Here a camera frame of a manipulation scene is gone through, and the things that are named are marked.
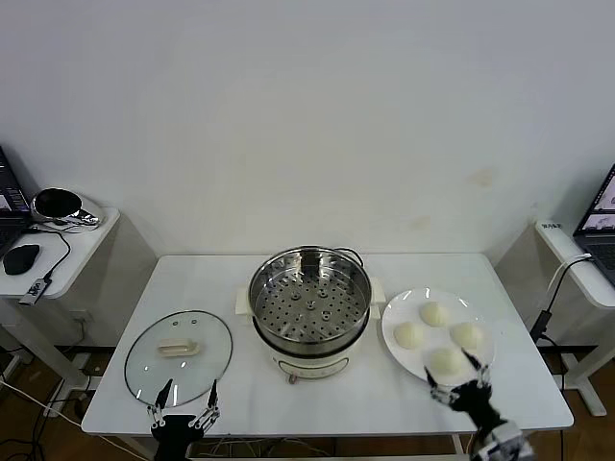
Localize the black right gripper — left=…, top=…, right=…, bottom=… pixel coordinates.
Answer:
left=423, top=348, right=510, bottom=434

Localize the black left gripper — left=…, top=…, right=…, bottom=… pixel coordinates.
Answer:
left=146, top=378, right=222, bottom=461

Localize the white steamed baozi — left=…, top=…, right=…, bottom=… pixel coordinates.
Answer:
left=450, top=321, right=485, bottom=350
left=427, top=347, right=466, bottom=378
left=393, top=321, right=426, bottom=350
left=418, top=301, right=451, bottom=328

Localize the round glass pot lid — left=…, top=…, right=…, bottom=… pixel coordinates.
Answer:
left=124, top=308, right=234, bottom=408

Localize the stainless steel steamer basket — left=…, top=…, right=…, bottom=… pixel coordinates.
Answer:
left=248, top=245, right=373, bottom=351

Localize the round white plate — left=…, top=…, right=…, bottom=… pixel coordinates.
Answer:
left=381, top=286, right=497, bottom=387

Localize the cream electric cooker pot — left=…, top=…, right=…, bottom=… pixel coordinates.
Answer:
left=234, top=276, right=387, bottom=385

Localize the small grey usb hub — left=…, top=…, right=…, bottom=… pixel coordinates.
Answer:
left=17, top=279, right=52, bottom=306

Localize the open dark laptop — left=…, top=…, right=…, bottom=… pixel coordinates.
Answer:
left=572, top=162, right=615, bottom=285
left=0, top=145, right=36, bottom=258

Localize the black computer mouse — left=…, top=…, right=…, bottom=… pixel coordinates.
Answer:
left=2, top=243, right=41, bottom=277

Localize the shiny chrome helmet object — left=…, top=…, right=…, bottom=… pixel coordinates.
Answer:
left=29, top=187, right=106, bottom=234

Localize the thin white cable bundle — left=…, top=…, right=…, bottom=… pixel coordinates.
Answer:
left=191, top=434, right=347, bottom=457

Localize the black cable adapter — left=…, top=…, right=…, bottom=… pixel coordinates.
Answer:
left=529, top=309, right=554, bottom=340

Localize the white laptop cable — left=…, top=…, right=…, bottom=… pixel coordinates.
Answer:
left=546, top=253, right=595, bottom=313

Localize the white floor cable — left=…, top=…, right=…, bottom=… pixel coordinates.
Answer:
left=0, top=378, right=84, bottom=426

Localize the black cooker power cord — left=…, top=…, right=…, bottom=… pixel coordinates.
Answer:
left=333, top=246, right=365, bottom=266

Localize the black usb hub cable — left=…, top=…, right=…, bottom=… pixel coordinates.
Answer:
left=22, top=225, right=72, bottom=285

